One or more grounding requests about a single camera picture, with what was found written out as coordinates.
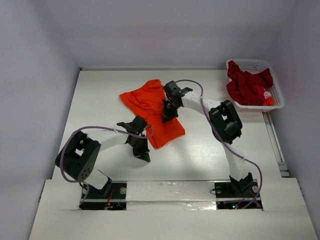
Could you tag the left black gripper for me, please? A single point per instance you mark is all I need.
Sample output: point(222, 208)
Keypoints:
point(142, 153)

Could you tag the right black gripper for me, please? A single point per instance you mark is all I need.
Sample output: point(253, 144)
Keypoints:
point(169, 113)

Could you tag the orange t shirt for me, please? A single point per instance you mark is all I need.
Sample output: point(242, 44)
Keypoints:
point(147, 102)

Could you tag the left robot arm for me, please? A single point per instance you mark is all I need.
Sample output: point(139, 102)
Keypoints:
point(78, 156)

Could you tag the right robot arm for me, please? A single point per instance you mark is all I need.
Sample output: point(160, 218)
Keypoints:
point(224, 121)

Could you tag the dark red t shirt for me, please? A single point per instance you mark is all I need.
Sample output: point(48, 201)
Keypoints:
point(242, 89)

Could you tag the white plastic basket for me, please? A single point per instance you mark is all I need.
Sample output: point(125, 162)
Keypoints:
point(255, 66)

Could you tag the pink cloth in basket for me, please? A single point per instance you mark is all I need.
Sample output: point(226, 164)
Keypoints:
point(262, 93)

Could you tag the small orange cloth in basket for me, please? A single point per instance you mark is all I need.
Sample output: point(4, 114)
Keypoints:
point(268, 102)

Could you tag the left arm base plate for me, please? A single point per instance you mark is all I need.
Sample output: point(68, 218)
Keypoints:
point(114, 200)

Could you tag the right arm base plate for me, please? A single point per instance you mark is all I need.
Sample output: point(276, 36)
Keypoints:
point(227, 199)

